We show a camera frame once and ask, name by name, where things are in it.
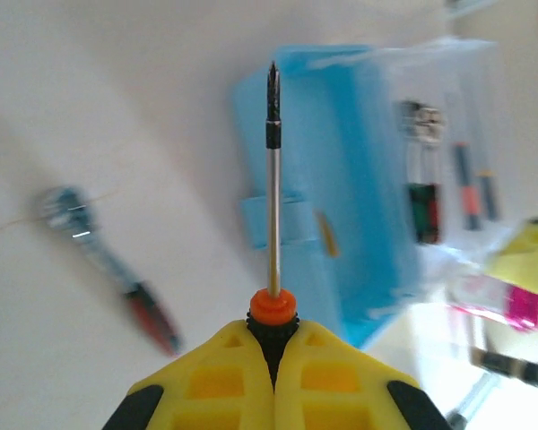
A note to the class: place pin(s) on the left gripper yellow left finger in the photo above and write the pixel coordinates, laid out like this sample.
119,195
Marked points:
215,385

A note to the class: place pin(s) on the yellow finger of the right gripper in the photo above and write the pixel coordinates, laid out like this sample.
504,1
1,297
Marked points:
531,257

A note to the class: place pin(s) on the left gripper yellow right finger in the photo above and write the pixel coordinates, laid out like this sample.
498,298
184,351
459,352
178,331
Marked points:
332,385

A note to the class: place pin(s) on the blue clear-lid plastic tool box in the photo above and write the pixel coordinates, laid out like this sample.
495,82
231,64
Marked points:
341,179

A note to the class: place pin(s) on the black orange precision screwdriver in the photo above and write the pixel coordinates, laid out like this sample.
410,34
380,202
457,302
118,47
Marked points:
274,179

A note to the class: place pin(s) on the pink dome button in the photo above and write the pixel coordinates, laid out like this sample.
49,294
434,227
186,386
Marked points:
524,309

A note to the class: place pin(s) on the black brass cylinder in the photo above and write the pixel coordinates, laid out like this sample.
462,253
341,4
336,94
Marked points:
506,365

